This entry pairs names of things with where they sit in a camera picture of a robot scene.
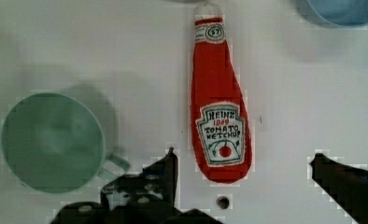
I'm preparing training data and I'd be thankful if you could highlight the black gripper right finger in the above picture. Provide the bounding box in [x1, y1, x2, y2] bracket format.
[309, 153, 368, 224]

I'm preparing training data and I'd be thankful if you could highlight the blue bowl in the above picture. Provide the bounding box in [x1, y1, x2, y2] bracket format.
[306, 0, 368, 27]

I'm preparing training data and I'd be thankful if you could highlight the green mug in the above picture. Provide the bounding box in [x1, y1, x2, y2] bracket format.
[1, 92, 130, 194]

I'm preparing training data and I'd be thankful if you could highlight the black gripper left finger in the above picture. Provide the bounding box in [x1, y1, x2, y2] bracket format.
[50, 148, 223, 224]

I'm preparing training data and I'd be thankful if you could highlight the red plush ketchup bottle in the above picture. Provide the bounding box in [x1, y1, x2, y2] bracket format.
[191, 2, 252, 184]

